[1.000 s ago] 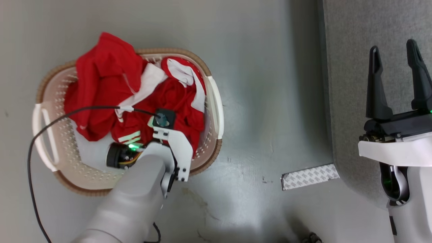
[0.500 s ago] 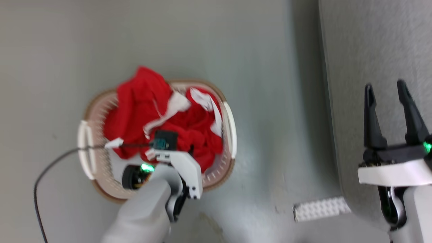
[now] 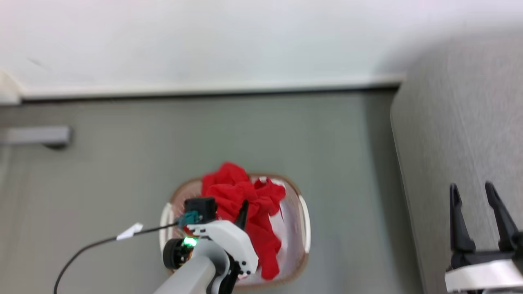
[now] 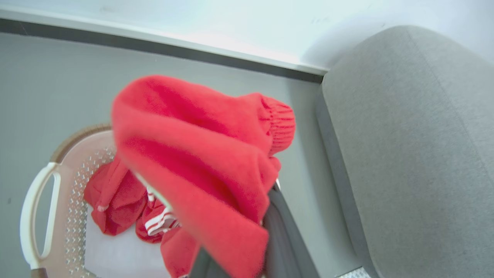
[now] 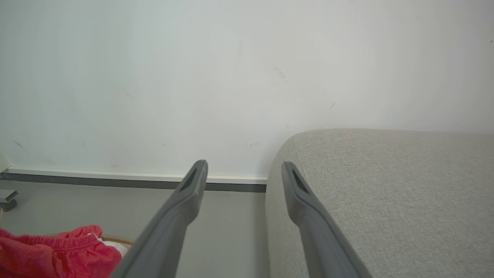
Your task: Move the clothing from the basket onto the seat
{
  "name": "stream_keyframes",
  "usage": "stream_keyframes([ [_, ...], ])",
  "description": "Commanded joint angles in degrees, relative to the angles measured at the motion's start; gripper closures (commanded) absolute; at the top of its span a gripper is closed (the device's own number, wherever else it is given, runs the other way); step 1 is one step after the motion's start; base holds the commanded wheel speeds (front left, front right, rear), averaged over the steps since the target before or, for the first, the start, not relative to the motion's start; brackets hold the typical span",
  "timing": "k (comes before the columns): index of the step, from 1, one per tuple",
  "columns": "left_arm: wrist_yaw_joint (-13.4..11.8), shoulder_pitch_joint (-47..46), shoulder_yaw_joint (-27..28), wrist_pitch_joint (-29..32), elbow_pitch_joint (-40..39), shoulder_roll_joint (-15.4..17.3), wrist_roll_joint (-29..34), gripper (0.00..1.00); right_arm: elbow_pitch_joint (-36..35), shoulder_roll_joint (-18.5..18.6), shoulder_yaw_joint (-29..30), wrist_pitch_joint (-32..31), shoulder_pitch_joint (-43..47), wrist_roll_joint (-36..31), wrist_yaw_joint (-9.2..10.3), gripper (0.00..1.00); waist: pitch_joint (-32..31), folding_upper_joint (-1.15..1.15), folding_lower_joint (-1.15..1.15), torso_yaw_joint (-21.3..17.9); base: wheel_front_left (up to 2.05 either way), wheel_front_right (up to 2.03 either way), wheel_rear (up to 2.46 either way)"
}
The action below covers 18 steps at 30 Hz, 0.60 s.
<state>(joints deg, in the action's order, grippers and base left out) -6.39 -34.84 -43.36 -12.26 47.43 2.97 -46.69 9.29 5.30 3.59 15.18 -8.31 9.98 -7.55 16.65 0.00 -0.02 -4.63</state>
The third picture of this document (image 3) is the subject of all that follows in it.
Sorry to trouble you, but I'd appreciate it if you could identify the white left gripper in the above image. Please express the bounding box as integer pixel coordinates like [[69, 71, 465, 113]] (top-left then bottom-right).
[[188, 200, 259, 279]]

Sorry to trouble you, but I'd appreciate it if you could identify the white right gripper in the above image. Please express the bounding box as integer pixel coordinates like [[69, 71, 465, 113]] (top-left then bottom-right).
[[445, 182, 523, 294]]

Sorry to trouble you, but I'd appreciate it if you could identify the red clothing with white stripes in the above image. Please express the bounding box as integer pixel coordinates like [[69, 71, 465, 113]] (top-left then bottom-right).
[[201, 162, 287, 281]]

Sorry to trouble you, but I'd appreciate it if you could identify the white perforated laundry basket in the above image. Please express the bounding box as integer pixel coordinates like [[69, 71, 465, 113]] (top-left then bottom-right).
[[159, 173, 312, 290]]

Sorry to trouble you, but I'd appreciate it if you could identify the grey fabric sofa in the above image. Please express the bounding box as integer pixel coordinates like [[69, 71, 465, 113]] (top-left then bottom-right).
[[390, 36, 523, 294]]

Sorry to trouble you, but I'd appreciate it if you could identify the white cable tag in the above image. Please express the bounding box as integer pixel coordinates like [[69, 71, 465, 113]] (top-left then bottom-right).
[[116, 223, 144, 241]]

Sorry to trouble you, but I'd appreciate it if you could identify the white wall baseboard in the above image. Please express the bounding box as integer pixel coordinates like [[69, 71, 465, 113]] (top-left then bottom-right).
[[20, 74, 406, 101]]

